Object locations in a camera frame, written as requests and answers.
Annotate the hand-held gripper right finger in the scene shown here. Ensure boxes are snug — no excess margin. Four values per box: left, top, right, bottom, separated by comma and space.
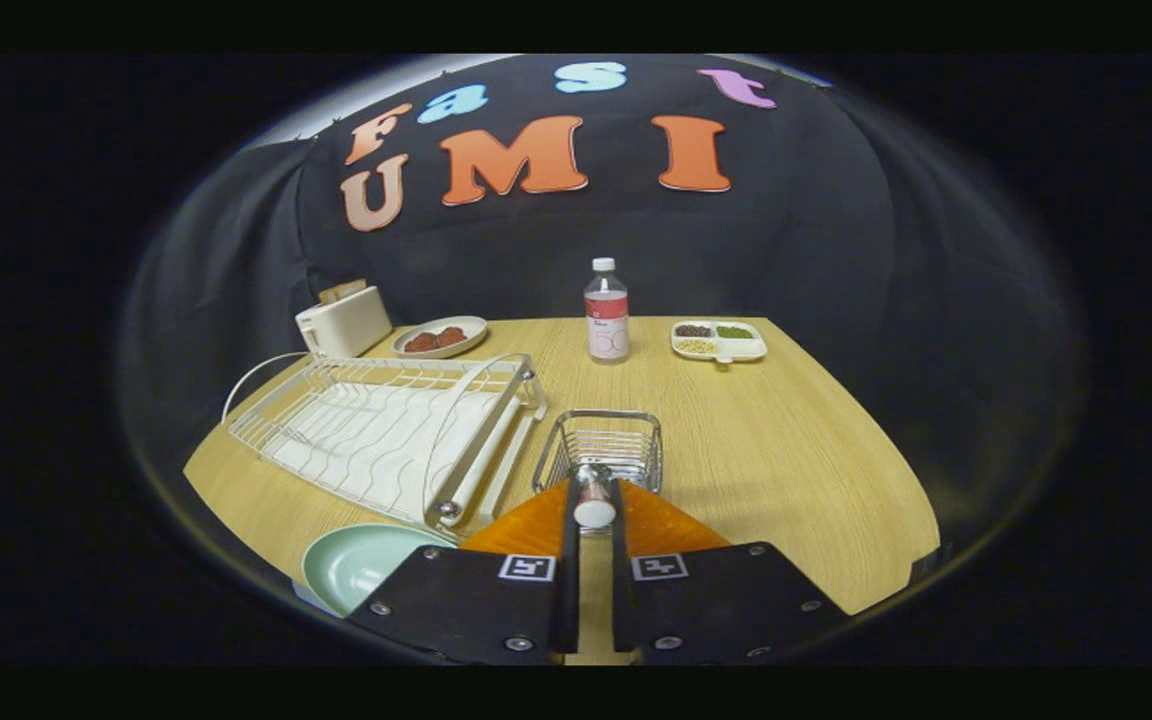
612, 478, 852, 667

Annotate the white wire dish rack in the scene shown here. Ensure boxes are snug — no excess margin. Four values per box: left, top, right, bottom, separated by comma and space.
222, 350, 549, 536

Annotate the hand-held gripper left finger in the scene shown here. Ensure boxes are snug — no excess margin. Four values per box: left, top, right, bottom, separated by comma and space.
346, 478, 582, 667

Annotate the light green plate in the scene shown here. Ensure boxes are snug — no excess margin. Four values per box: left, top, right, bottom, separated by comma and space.
301, 523, 457, 618

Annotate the white divided snack tray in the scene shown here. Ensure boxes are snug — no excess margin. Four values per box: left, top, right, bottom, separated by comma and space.
671, 319, 768, 365

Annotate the small cream plate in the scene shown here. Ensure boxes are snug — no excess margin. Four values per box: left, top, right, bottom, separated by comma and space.
392, 315, 489, 359

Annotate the spoon with red checked handle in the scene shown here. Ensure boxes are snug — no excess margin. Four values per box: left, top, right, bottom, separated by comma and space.
573, 463, 619, 531

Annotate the clear bottle with red label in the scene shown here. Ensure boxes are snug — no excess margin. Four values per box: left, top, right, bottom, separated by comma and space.
583, 257, 630, 365

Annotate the metal wire basket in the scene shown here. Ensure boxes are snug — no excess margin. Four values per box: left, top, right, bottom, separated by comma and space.
532, 409, 664, 496

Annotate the white toaster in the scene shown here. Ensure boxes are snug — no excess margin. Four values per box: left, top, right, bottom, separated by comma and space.
295, 285, 394, 359

